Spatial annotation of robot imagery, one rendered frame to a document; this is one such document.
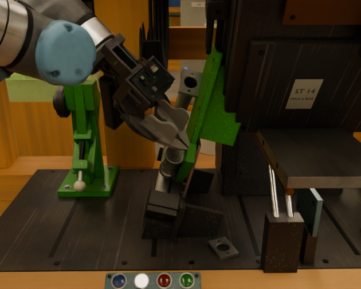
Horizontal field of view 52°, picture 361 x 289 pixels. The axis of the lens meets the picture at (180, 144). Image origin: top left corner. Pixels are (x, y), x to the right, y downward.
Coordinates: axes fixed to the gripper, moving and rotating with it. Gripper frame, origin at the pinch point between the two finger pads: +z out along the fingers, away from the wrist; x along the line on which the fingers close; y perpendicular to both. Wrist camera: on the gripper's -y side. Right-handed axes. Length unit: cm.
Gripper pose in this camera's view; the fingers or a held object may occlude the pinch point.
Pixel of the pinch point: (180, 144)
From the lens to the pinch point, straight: 64.3
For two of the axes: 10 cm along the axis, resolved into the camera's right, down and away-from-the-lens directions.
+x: 5.5, -6.4, 5.4
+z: 7.0, 7.1, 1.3
